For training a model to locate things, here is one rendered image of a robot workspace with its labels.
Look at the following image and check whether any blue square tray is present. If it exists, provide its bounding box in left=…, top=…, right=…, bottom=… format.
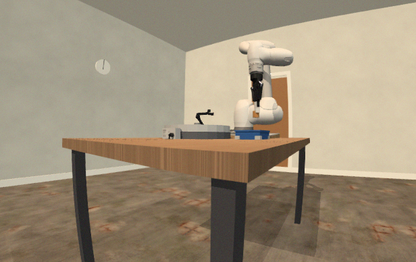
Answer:
left=234, top=130, right=270, bottom=140

